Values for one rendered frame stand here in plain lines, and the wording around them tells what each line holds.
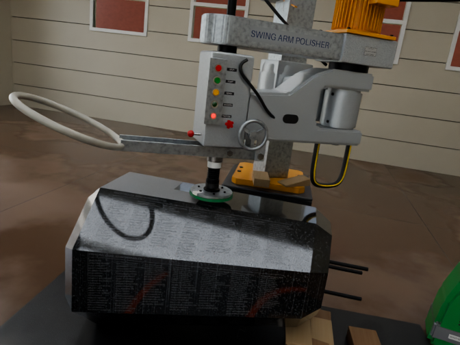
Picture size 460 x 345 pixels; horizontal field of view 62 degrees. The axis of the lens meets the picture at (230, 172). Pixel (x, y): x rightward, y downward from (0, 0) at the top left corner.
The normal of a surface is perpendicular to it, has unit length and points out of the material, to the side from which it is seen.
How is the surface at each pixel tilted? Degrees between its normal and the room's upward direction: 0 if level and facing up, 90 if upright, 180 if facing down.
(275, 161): 90
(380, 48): 90
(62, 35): 90
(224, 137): 90
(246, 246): 45
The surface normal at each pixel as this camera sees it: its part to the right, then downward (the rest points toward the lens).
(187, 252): -0.03, -0.50
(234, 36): 0.31, 0.29
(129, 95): -0.24, 0.23
